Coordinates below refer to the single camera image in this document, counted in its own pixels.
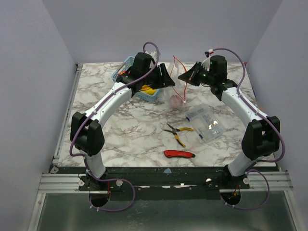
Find clear plastic screw box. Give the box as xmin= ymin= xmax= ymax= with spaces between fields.
xmin=186 ymin=103 xmax=226 ymax=143

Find light blue plastic basket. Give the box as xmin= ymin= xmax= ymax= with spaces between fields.
xmin=111 ymin=56 xmax=161 ymax=103

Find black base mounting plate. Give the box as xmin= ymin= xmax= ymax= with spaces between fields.
xmin=49 ymin=166 xmax=251 ymax=202

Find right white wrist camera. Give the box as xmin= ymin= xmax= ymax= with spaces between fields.
xmin=201 ymin=49 xmax=214 ymax=69

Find purple cable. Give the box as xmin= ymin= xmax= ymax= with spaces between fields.
xmin=213 ymin=47 xmax=287 ymax=210
xmin=69 ymin=42 xmax=161 ymax=212

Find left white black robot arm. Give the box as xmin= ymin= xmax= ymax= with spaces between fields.
xmin=70 ymin=52 xmax=175 ymax=190

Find yellow toy lemon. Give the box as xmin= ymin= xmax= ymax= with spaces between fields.
xmin=142 ymin=88 xmax=156 ymax=95

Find red utility knife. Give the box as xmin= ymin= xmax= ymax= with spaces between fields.
xmin=164 ymin=150 xmax=195 ymax=159

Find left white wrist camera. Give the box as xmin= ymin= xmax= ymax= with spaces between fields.
xmin=145 ymin=51 xmax=160 ymax=63

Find purple toy onion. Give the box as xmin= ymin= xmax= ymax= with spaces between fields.
xmin=169 ymin=95 xmax=183 ymax=109

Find clear orange-zip bag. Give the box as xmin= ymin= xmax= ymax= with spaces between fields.
xmin=162 ymin=56 xmax=187 ymax=110

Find yellow handled pliers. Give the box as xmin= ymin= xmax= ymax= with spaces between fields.
xmin=163 ymin=123 xmax=194 ymax=148

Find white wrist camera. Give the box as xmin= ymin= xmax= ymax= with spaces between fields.
xmin=145 ymin=51 xmax=160 ymax=63
xmin=201 ymin=49 xmax=214 ymax=69

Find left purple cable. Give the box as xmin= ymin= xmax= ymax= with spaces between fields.
xmin=69 ymin=42 xmax=161 ymax=212

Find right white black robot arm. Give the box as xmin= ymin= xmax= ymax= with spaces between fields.
xmin=178 ymin=55 xmax=280 ymax=189

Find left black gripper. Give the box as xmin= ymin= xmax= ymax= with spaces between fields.
xmin=141 ymin=64 xmax=175 ymax=90

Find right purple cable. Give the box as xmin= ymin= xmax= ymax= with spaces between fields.
xmin=213 ymin=47 xmax=287 ymax=210

